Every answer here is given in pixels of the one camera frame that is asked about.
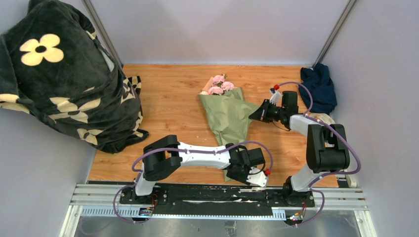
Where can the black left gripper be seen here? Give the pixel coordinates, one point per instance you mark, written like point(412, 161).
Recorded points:
point(242, 178)

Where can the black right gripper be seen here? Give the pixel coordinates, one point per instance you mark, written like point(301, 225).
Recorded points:
point(261, 114)

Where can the green and peach wrapping paper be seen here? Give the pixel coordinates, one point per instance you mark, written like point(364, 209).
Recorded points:
point(228, 115)

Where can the pink fake flower bunch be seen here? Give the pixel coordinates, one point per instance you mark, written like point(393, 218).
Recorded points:
point(217, 85)

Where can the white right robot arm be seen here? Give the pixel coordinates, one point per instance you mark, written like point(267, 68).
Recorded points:
point(325, 150)

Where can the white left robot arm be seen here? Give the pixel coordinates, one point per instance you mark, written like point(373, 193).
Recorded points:
point(163, 157)

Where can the navy blue cloth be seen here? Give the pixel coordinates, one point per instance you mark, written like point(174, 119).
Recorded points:
point(320, 85)

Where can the dark floral fleece blanket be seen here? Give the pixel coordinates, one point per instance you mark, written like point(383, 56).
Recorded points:
point(53, 67)

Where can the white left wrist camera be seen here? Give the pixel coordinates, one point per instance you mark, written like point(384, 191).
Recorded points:
point(257, 177)

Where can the black and aluminium base rail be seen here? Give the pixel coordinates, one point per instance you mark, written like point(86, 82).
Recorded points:
point(110, 209)

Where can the right aluminium frame post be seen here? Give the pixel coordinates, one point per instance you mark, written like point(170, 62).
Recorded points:
point(350, 5)

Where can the aluminium frame post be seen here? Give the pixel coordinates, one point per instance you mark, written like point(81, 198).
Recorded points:
point(89, 6)
point(350, 5)

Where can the left aluminium frame post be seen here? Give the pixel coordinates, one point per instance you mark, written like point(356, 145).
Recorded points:
point(89, 6)

